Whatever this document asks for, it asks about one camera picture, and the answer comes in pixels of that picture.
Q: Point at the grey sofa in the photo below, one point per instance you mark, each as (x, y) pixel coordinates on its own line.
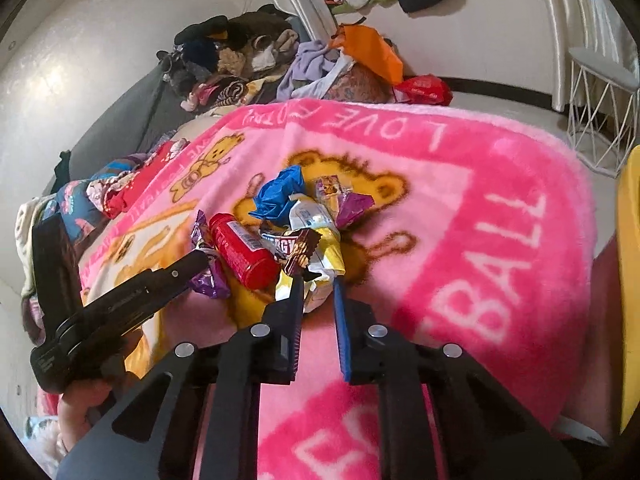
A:
(115, 130)

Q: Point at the purple foil wrapper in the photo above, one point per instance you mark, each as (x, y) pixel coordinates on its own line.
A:
(215, 280)

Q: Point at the purple and yellow candy wrapper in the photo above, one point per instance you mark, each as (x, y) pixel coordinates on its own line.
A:
(350, 205)

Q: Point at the orange bag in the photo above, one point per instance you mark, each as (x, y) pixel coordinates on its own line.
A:
(370, 50)

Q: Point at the red cloth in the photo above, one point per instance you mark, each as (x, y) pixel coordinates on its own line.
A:
(145, 180)

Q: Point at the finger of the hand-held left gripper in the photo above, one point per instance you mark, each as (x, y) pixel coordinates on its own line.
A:
(56, 270)
(150, 282)

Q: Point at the floral fabric basket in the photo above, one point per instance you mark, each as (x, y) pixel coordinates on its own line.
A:
(360, 87)

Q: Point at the cream cloth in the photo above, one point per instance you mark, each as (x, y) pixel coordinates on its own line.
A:
(30, 240)

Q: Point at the person's left hand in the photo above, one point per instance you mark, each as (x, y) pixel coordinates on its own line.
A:
(82, 410)

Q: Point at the white snack packet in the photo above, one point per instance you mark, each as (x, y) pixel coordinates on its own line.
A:
(310, 212)

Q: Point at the narrow cream curtain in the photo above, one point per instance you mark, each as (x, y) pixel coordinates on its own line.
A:
(300, 0)

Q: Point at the brown chocolate wrapper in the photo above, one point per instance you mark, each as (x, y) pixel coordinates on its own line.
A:
(295, 250)

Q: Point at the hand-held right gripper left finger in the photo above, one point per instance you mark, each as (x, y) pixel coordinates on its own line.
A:
(285, 330)

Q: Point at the lilac garment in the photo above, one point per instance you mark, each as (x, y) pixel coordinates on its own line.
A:
(310, 65)

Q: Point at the red plastic bottle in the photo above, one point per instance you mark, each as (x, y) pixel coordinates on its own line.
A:
(240, 255)

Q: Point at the blue wrapper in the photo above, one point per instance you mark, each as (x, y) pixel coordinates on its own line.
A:
(277, 192)

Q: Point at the floral cloth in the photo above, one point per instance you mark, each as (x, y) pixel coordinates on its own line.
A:
(80, 200)

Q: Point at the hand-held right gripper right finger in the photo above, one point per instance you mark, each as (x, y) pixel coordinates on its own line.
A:
(342, 330)

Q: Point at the yellow-rimmed trash bin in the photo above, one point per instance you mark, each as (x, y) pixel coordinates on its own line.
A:
(630, 260)

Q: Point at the wide cream curtain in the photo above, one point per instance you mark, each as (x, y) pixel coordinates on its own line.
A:
(585, 10)

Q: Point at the pink bear printed blanket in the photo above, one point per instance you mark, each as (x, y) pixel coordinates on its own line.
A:
(450, 210)

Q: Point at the red plastic bag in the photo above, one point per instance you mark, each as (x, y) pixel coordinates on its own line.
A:
(425, 90)

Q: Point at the white window seat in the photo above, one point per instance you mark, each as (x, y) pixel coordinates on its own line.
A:
(475, 35)

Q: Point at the yellow snack bag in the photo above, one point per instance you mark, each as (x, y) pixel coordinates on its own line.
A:
(327, 255)

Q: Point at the pile of clothes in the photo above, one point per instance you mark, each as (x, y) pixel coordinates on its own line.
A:
(235, 45)

